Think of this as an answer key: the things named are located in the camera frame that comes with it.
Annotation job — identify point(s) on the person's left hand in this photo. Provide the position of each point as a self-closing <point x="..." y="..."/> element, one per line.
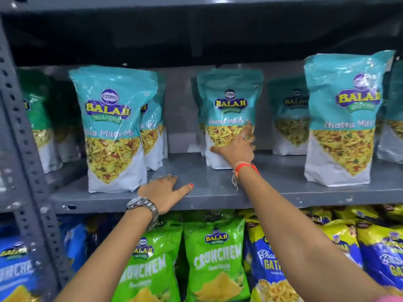
<point x="160" y="193"/>

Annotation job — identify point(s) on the person's left forearm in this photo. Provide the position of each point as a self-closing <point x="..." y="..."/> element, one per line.
<point x="110" y="261"/>

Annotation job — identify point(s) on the green top mix packet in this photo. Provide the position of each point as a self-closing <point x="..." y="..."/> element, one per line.
<point x="37" y="122"/>

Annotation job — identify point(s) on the silver wrist watch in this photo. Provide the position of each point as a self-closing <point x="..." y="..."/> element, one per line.
<point x="146" y="206"/>

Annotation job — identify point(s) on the grey perforated rack upright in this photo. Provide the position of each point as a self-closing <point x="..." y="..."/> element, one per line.
<point x="28" y="172"/>

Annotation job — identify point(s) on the bright green snack packet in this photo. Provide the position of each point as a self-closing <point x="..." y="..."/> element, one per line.
<point x="201" y="215"/>
<point x="217" y="261"/>
<point x="151" y="267"/>

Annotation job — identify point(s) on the pink sleeve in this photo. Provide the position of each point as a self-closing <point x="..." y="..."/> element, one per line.
<point x="392" y="298"/>

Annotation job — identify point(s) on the pile of blue yellow packets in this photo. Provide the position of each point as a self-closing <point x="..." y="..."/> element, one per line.
<point x="377" y="254"/>

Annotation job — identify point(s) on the person's right thumb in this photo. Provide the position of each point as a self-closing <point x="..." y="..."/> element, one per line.
<point x="218" y="150"/>

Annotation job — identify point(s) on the teal mix snack pouch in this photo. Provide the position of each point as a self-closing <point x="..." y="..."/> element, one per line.
<point x="228" y="103"/>

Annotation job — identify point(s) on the person's right forearm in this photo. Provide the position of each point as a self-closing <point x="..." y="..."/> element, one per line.
<point x="299" y="242"/>

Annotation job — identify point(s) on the person's right hand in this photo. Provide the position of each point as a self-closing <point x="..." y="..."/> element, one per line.
<point x="239" y="150"/>

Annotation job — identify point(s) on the person's left thumb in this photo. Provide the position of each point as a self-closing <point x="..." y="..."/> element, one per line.
<point x="184" y="191"/>

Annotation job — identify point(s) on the blue snack packet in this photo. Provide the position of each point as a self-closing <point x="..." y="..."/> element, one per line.
<point x="15" y="267"/>
<point x="75" y="242"/>

